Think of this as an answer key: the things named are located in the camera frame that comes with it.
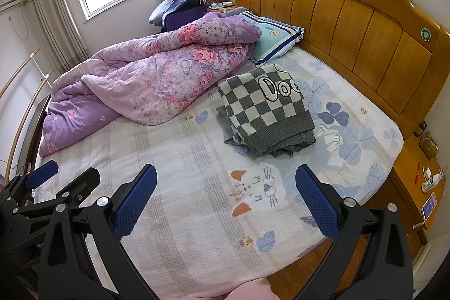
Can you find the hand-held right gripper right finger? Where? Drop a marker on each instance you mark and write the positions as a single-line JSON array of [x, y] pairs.
[[316, 203]]

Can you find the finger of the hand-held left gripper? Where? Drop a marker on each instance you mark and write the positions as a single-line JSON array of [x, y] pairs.
[[44, 173], [86, 180]]

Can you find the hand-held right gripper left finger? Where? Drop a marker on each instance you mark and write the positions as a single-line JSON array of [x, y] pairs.
[[135, 201]]

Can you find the grey white checkered cardigan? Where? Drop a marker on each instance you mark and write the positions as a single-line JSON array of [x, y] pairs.
[[263, 110]]

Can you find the folded grey clothes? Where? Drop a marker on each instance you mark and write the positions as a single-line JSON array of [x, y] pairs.
[[229, 137]]

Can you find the printed bed sheet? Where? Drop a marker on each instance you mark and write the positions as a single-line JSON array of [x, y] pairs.
[[197, 159]]

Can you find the wooden nightstand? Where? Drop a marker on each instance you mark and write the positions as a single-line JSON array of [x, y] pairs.
[[404, 187], [221, 7]]

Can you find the red pen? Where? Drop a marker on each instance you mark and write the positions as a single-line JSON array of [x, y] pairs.
[[417, 173]]

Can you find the purple floral quilt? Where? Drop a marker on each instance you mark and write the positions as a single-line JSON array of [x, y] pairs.
[[140, 89]]

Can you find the person's pink clothing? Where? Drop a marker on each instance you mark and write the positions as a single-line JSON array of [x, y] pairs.
[[249, 289]]

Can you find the smartphone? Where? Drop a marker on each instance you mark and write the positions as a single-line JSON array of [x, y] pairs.
[[429, 205]]

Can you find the white plastic bottle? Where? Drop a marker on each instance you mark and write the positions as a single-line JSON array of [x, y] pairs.
[[431, 182]]

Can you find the gold box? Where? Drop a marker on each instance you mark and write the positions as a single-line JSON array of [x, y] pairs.
[[428, 145]]

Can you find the beige striped curtain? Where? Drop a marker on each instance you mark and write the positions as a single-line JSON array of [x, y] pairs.
[[56, 15]]

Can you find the striped light blue pillow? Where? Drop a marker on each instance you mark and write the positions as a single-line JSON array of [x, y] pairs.
[[277, 36]]

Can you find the white air conditioner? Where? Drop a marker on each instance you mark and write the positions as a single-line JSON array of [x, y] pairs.
[[10, 1]]

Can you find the wooden bed headboard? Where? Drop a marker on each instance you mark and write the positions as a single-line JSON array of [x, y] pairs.
[[351, 26]]

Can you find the dark purple cloth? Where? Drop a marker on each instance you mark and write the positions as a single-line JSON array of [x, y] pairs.
[[182, 17]]

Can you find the wooden wall rail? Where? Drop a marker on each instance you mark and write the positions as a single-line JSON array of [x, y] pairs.
[[26, 110], [19, 71]]

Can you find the white rail stand post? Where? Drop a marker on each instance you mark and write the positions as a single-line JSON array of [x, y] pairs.
[[40, 69]]

